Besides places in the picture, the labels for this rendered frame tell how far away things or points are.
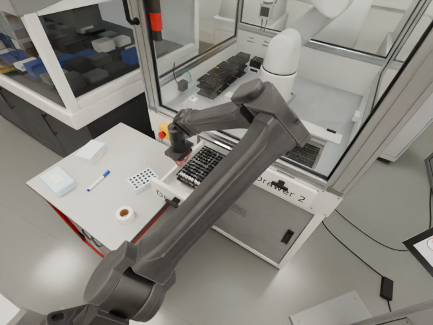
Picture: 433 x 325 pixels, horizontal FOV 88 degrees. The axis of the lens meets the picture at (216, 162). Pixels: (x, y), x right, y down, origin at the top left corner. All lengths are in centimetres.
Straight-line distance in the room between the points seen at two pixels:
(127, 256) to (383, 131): 73
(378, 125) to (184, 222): 64
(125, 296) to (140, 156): 96
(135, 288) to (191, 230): 12
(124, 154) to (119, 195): 27
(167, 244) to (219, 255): 142
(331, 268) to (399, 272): 50
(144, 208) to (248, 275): 96
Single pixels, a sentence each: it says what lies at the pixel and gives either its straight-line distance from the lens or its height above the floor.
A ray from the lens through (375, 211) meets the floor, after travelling 245.
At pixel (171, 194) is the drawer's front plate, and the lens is 91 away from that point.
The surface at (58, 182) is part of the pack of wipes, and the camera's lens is 125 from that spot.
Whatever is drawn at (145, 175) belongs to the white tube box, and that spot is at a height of 80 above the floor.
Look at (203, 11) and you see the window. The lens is 89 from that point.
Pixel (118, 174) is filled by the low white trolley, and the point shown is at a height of 76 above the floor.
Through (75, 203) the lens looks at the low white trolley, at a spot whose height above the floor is 76.
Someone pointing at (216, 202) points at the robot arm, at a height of 138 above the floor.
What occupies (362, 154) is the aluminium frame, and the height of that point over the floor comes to 117.
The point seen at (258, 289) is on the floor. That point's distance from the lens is 174.
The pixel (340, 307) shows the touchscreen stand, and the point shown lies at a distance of 187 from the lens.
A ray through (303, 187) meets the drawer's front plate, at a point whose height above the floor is 92.
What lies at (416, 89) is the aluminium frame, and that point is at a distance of 76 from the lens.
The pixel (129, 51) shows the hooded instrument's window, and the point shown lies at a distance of 161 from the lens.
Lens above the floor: 166
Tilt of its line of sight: 47 degrees down
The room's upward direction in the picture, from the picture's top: 5 degrees clockwise
